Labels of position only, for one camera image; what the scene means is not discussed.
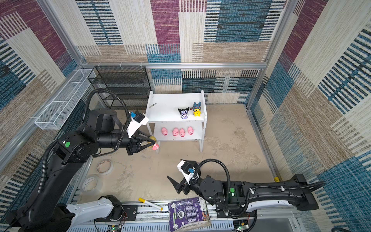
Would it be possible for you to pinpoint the yellow toy figure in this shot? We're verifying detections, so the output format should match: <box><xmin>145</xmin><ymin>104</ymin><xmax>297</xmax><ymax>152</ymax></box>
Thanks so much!
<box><xmin>190</xmin><ymin>102</ymin><xmax>202</xmax><ymax>117</ymax></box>

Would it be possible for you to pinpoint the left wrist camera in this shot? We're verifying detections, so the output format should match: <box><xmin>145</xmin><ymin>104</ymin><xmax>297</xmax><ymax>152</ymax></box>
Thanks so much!
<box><xmin>126</xmin><ymin>111</ymin><xmax>149</xmax><ymax>138</ymax></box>

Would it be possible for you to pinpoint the yellow white marker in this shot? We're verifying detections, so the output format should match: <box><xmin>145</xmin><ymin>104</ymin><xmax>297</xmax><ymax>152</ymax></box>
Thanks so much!
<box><xmin>138</xmin><ymin>198</ymin><xmax>163</xmax><ymax>211</ymax></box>

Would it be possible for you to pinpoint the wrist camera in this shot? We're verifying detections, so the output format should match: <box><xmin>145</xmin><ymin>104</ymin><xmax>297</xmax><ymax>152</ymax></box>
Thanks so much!
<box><xmin>177</xmin><ymin>161</ymin><xmax>200</xmax><ymax>185</ymax></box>
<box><xmin>126</xmin><ymin>111</ymin><xmax>149</xmax><ymax>138</ymax></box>

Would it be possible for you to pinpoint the doll toy figure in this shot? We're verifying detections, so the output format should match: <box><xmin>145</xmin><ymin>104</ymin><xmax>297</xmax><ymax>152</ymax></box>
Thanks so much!
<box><xmin>149</xmin><ymin>136</ymin><xmax>159</xmax><ymax>150</ymax></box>

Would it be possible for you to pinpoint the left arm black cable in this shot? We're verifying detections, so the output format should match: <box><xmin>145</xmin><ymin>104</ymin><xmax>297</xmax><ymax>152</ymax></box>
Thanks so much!
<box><xmin>39</xmin><ymin>88</ymin><xmax>131</xmax><ymax>192</ymax></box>

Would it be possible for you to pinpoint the white two-tier shelf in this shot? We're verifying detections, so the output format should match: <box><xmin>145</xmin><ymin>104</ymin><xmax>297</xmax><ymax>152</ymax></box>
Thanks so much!
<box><xmin>146</xmin><ymin>90</ymin><xmax>208</xmax><ymax>152</ymax></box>

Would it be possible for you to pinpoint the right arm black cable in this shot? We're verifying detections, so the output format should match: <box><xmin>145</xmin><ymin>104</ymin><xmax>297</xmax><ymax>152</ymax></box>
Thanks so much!
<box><xmin>194</xmin><ymin>158</ymin><xmax>327</xmax><ymax>218</ymax></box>

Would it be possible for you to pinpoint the white wire mesh basket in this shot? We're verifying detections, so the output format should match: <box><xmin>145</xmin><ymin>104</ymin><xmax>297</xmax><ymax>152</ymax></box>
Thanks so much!
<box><xmin>35</xmin><ymin>69</ymin><xmax>91</xmax><ymax>130</ymax></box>

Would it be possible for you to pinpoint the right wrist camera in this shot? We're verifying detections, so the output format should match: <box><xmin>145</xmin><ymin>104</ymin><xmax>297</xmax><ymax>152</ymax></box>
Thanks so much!
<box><xmin>177</xmin><ymin>161</ymin><xmax>200</xmax><ymax>185</ymax></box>

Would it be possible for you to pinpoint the purple toy package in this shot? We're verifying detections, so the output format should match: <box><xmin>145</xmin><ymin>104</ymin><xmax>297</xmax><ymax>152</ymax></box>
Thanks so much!
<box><xmin>168</xmin><ymin>197</ymin><xmax>212</xmax><ymax>232</ymax></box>

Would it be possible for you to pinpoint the clear tape roll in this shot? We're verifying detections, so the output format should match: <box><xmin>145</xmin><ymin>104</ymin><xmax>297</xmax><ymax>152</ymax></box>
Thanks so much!
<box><xmin>96</xmin><ymin>159</ymin><xmax>114</xmax><ymax>176</ymax></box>
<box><xmin>81</xmin><ymin>176</ymin><xmax>101</xmax><ymax>194</ymax></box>

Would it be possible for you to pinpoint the black wire mesh shelf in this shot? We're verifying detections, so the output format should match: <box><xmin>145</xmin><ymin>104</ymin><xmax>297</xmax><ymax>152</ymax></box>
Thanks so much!
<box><xmin>88</xmin><ymin>66</ymin><xmax>152</xmax><ymax>110</ymax></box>

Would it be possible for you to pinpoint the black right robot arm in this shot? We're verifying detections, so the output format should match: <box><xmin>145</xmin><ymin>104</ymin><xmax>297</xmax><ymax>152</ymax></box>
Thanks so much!
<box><xmin>167</xmin><ymin>159</ymin><xmax>326</xmax><ymax>218</ymax></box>

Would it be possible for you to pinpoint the pink pig toy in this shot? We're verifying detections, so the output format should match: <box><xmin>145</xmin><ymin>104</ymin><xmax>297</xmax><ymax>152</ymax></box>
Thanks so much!
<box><xmin>173</xmin><ymin>128</ymin><xmax>179</xmax><ymax>136</ymax></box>
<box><xmin>187</xmin><ymin>127</ymin><xmax>194</xmax><ymax>135</ymax></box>
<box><xmin>179</xmin><ymin>128</ymin><xmax>186</xmax><ymax>137</ymax></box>
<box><xmin>161</xmin><ymin>127</ymin><xmax>168</xmax><ymax>136</ymax></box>

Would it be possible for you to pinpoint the black purple Kuromi figurine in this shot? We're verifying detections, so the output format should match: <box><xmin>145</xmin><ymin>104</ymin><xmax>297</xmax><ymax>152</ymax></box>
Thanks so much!
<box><xmin>178</xmin><ymin>107</ymin><xmax>189</xmax><ymax>119</ymax></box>

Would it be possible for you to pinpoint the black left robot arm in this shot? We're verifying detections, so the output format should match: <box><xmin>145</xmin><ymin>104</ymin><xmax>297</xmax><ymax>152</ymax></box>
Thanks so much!
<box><xmin>6</xmin><ymin>108</ymin><xmax>155</xmax><ymax>232</ymax></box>

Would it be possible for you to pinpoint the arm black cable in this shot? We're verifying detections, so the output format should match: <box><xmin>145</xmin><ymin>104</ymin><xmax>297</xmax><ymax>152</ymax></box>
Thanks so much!
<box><xmin>39</xmin><ymin>88</ymin><xmax>131</xmax><ymax>192</ymax></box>
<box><xmin>194</xmin><ymin>158</ymin><xmax>327</xmax><ymax>218</ymax></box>

